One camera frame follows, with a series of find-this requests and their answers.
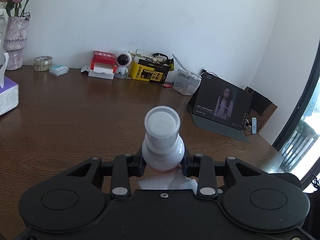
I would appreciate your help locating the red white box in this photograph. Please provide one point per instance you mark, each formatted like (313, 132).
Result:
(103, 65)

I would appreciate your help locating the purple ceramic vase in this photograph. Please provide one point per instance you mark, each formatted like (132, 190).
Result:
(15, 40)

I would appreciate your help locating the tablet with dark case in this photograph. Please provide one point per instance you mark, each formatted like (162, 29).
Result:
(220, 107)

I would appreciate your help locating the clear plastic container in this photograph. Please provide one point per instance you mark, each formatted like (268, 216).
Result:
(186, 82)

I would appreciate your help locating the white astronaut figure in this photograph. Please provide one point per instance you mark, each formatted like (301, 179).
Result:
(123, 61)

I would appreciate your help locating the yellow black box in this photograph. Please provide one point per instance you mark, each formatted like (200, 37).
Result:
(149, 71)

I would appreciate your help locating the pink spray bottle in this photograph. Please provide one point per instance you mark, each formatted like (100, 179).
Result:
(163, 148)

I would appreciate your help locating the purple tissue box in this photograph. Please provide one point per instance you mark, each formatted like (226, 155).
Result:
(9, 96)

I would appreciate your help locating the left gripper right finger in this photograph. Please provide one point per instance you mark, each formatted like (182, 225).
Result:
(202, 167)

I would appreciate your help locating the small blue wipes pack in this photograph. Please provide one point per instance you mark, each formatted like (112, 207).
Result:
(58, 70)

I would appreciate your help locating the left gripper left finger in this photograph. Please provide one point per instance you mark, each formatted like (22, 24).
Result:
(124, 167)

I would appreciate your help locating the clear tape roll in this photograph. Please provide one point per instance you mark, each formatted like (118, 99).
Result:
(43, 63)

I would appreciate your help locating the white cleaning cloth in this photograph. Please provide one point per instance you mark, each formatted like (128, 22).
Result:
(171, 180)

